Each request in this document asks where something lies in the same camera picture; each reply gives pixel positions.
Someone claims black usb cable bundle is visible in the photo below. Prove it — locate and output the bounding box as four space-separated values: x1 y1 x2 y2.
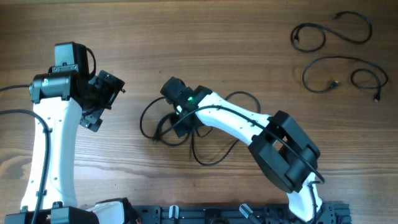
152 91 261 167

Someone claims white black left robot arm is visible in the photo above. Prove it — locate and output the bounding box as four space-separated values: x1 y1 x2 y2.
5 42 139 223

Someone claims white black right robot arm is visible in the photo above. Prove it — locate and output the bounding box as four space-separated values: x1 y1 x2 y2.
160 77 325 223

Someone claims black left camera cable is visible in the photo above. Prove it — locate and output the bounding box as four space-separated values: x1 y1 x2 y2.
0 46 97 224

